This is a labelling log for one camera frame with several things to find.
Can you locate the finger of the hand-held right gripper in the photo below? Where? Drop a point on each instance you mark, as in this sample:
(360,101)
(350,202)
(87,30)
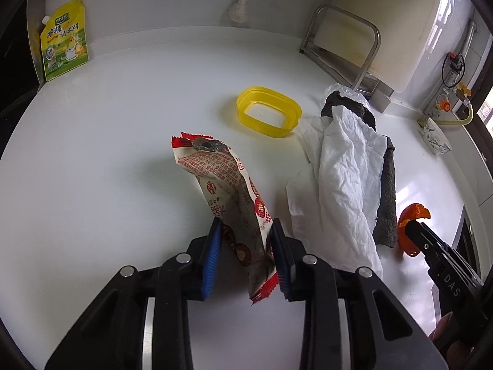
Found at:
(437,239)
(420,239)

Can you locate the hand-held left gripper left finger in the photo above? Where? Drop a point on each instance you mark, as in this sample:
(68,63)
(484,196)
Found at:
(212,266)

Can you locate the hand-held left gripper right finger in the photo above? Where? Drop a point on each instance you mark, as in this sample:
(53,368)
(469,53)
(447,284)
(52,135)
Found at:
(279,266)

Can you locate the orange peel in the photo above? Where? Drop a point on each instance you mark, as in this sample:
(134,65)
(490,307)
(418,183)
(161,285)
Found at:
(410,212)

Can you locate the red printed snack wrapper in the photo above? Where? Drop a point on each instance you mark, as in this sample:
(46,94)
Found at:
(227,185)

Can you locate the person's right hand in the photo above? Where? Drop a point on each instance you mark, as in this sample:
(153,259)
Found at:
(445,329)

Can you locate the black kitchen sink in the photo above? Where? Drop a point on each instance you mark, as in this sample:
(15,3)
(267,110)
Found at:
(470,239)

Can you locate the dark grey cloth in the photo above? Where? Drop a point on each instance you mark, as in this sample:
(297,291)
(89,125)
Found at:
(387,200)

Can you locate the white crumpled tissue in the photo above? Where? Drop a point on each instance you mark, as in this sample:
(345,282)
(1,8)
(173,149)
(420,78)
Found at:
(339,185)

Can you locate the orange knob gas fitting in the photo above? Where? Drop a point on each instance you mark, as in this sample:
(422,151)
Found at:
(445,105)

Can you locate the dark framed window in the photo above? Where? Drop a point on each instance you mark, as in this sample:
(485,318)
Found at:
(486,113)

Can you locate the yellow plastic container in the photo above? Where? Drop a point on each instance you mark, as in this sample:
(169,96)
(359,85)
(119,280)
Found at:
(269,127)

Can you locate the yellow gas valve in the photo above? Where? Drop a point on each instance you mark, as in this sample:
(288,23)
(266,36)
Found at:
(462,95)

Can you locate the metal cutting board rack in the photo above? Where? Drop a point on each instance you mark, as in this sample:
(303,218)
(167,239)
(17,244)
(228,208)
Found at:
(381,94)

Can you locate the yellow green spout pouch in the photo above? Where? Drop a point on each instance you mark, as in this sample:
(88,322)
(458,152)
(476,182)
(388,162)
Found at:
(63,46)

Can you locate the white wall pipe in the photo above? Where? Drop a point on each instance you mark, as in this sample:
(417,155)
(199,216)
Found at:
(470,34)

